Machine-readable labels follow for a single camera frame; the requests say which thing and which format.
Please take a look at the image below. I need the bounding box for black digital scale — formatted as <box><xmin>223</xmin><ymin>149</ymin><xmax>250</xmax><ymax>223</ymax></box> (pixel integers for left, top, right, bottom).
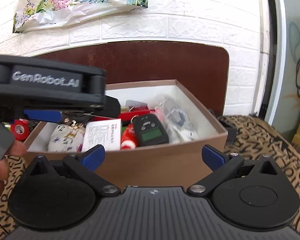
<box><xmin>132</xmin><ymin>114</ymin><xmax>170</xmax><ymax>147</ymax></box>

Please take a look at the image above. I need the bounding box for person left hand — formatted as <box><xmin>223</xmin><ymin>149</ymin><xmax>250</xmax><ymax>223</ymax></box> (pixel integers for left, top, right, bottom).
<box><xmin>0</xmin><ymin>139</ymin><xmax>28</xmax><ymax>215</ymax></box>

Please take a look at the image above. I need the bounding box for white floral fabric pouch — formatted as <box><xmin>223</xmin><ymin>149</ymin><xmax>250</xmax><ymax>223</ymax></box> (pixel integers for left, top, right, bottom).
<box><xmin>47</xmin><ymin>124</ymin><xmax>85</xmax><ymax>153</ymax></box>

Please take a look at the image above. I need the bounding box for white medicine box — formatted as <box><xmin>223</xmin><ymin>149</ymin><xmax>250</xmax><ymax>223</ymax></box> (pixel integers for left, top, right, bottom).
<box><xmin>82</xmin><ymin>119</ymin><xmax>121</xmax><ymax>152</ymax></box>

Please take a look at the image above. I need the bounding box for red tape roll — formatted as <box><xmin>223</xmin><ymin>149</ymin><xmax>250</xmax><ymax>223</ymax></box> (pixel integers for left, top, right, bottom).
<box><xmin>11</xmin><ymin>119</ymin><xmax>31</xmax><ymax>141</ymax></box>

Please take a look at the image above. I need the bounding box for patterned brown black tablecloth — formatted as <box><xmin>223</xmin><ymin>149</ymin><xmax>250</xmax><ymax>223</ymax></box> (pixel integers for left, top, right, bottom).
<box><xmin>0</xmin><ymin>115</ymin><xmax>300</xmax><ymax>239</ymax></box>

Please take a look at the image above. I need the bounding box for green white round container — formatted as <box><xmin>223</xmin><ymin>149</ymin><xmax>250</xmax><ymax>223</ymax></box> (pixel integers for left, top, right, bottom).
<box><xmin>2</xmin><ymin>122</ymin><xmax>11</xmax><ymax>131</ymax></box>

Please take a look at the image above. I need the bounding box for red open gift box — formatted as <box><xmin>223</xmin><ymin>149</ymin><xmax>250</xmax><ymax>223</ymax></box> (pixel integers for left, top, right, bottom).
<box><xmin>91</xmin><ymin>109</ymin><xmax>154</xmax><ymax>126</ymax></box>

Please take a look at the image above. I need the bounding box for brown cardboard storage box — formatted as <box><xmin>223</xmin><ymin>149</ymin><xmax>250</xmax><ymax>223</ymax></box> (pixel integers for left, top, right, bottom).
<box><xmin>25</xmin><ymin>80</ymin><xmax>228</xmax><ymax>189</ymax></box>

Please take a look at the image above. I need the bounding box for floral plastic bag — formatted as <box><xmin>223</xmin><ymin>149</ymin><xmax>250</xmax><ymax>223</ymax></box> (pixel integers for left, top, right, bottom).
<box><xmin>13</xmin><ymin>0</ymin><xmax>148</xmax><ymax>33</ymax></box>

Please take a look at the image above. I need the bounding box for dark brown wooden headboard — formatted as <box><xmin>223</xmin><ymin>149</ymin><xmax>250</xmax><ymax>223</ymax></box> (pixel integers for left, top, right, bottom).
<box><xmin>41</xmin><ymin>41</ymin><xmax>229</xmax><ymax>115</ymax></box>

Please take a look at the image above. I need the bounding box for black plastic frame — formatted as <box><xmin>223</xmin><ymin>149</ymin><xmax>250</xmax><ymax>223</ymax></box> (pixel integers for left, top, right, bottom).
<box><xmin>208</xmin><ymin>108</ymin><xmax>237</xmax><ymax>145</ymax></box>

